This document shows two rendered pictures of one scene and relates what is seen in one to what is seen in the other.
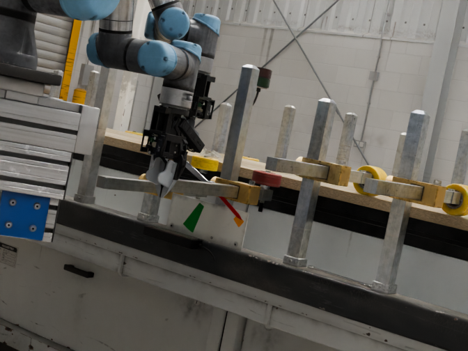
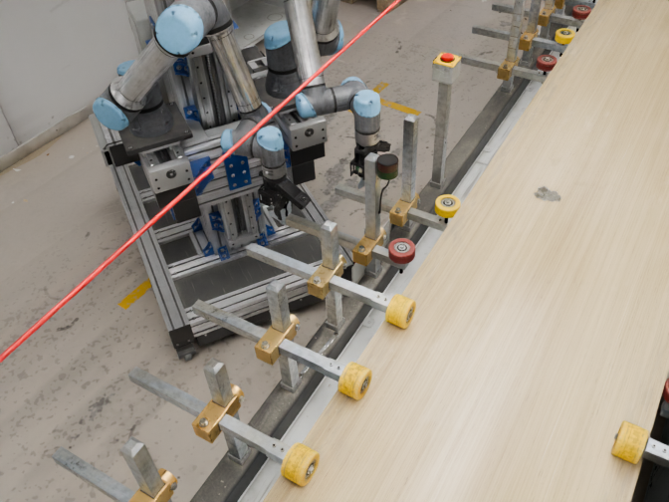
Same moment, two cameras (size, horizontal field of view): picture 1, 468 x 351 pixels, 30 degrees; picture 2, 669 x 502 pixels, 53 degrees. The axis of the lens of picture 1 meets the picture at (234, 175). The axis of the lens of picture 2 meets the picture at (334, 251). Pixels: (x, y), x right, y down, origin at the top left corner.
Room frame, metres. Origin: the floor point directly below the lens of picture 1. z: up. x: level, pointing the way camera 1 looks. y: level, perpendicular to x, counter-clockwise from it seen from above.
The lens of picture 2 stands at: (2.14, -1.50, 2.32)
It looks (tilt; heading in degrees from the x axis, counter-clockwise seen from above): 45 degrees down; 88
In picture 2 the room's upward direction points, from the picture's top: 4 degrees counter-clockwise
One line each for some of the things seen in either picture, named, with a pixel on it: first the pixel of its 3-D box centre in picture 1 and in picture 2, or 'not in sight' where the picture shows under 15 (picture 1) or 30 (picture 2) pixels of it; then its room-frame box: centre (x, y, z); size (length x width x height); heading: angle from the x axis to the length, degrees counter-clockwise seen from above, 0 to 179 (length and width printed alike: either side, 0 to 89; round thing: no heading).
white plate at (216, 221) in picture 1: (205, 221); (370, 253); (2.32, 0.05, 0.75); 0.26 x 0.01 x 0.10; 55
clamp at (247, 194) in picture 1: (234, 190); (370, 245); (2.31, -0.01, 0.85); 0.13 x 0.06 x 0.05; 55
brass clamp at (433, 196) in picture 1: (413, 191); (278, 337); (2.02, -0.41, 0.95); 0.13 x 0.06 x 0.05; 55
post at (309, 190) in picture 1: (308, 193); (333, 284); (2.18, -0.19, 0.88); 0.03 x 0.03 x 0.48; 55
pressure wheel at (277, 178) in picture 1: (264, 191); (401, 259); (2.40, -0.09, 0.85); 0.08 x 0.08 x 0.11
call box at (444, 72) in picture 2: not in sight; (446, 69); (2.62, 0.43, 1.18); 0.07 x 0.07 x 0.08; 55
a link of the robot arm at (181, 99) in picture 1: (177, 99); (273, 168); (2.03, 0.16, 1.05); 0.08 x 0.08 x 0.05
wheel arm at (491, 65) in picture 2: not in sight; (498, 67); (2.99, 1.02, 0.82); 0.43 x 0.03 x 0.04; 145
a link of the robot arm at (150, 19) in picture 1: (167, 28); (350, 96); (2.29, 0.25, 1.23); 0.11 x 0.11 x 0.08; 11
